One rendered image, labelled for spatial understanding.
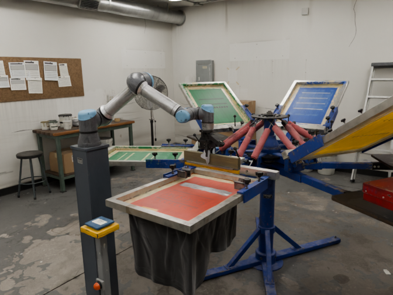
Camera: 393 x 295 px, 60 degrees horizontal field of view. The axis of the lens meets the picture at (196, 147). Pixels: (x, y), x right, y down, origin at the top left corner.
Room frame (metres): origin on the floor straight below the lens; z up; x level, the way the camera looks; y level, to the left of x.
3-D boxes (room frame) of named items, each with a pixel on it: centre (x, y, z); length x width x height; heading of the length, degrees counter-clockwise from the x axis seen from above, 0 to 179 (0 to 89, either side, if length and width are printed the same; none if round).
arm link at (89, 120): (2.21, 0.71, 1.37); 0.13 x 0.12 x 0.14; 160
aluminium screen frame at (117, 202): (1.88, 0.03, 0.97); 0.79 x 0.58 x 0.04; 143
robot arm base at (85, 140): (2.20, 0.71, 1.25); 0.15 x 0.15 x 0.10
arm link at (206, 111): (2.06, -0.07, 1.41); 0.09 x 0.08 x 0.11; 70
